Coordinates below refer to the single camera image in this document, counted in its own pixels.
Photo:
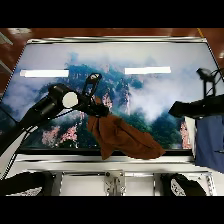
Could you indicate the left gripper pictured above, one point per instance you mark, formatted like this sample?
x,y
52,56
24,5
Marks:
x,y
93,107

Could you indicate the brown shirt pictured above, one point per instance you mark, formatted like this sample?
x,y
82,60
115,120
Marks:
x,y
126,138

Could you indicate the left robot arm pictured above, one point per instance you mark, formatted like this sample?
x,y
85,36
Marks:
x,y
40,110

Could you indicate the white garment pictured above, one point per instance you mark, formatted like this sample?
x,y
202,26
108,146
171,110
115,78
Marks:
x,y
190,133

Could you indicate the blue garment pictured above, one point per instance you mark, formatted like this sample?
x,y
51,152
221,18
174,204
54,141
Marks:
x,y
210,143

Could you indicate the silver frame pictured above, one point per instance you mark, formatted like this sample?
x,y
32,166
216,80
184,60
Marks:
x,y
100,166

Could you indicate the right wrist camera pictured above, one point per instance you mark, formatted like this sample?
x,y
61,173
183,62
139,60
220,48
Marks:
x,y
202,71

